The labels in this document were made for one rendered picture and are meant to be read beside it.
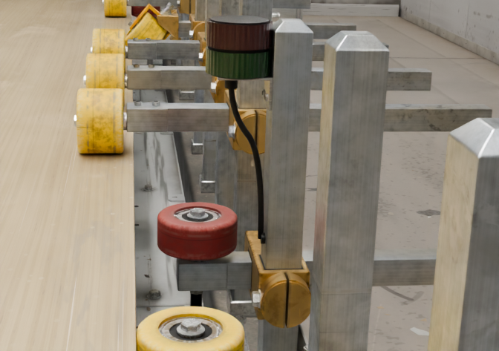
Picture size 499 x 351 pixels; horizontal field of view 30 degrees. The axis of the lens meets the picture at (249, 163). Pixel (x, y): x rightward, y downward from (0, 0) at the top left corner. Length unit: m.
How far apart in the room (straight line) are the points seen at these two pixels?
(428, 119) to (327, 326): 0.59
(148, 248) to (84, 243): 0.75
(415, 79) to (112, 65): 0.46
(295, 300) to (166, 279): 0.63
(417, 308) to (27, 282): 2.23
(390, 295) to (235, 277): 2.08
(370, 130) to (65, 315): 0.28
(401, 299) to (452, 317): 2.61
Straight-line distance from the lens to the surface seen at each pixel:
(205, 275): 0.94
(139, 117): 1.14
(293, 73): 0.85
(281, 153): 0.86
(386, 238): 3.48
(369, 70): 0.60
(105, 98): 1.13
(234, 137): 1.09
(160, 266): 1.55
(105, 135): 1.12
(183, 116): 1.15
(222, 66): 0.83
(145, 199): 1.87
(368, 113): 0.60
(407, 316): 2.88
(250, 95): 1.10
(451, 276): 0.39
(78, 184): 1.05
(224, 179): 1.39
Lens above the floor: 1.22
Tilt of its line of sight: 16 degrees down
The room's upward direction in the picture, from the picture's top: 2 degrees clockwise
